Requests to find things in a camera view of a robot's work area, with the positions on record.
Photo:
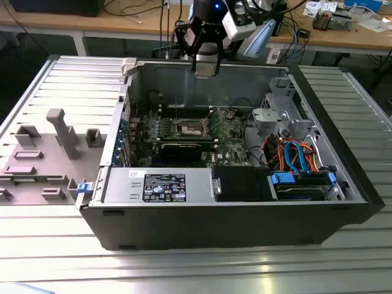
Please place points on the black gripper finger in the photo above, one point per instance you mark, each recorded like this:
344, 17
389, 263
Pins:
221, 39
180, 33

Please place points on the silver CPU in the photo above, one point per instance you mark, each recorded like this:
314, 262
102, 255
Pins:
205, 72

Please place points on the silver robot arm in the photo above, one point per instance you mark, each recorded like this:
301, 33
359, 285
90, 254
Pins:
260, 39

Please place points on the CPU socket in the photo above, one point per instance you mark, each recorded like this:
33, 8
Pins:
191, 128

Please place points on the wooden desk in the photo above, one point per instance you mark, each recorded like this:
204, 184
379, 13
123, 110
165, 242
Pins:
337, 39
122, 26

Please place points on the black tower on desk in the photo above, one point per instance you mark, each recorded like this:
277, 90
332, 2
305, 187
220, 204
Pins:
279, 27

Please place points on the beige case latch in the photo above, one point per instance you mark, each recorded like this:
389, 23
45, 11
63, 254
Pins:
128, 65

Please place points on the black case fan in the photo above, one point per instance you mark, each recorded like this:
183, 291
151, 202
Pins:
154, 98

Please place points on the grey metal drive cage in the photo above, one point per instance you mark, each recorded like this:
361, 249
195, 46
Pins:
275, 118

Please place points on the copper heatsink cooler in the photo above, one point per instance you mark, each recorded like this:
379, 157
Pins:
321, 21

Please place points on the white papers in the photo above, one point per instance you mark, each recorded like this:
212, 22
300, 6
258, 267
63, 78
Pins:
318, 6

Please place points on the green motherboard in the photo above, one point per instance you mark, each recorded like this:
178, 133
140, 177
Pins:
232, 144

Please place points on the RAM stick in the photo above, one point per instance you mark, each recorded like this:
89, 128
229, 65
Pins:
186, 139
24, 181

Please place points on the black power connector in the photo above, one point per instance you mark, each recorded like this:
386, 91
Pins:
286, 134

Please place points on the black graphics card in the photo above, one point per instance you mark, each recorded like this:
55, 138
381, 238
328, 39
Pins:
180, 151

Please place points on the black computer box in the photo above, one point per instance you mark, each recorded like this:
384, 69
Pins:
55, 7

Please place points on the black plastic shroud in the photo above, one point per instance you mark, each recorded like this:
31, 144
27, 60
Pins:
239, 183

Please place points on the blue cardboard box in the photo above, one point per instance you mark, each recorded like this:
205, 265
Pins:
364, 3

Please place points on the grey power supply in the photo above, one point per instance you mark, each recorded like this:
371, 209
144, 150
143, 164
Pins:
122, 183

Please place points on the hard disk in blue carrier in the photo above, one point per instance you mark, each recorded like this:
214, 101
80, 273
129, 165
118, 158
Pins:
300, 191

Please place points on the blue case latch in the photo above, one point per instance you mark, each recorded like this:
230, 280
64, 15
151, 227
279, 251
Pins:
84, 188

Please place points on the grey parts rack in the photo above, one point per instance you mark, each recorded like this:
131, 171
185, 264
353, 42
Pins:
46, 159

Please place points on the black PC case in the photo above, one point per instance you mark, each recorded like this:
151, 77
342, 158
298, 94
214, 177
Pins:
214, 226

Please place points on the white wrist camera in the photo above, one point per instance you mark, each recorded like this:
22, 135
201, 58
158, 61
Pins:
239, 29

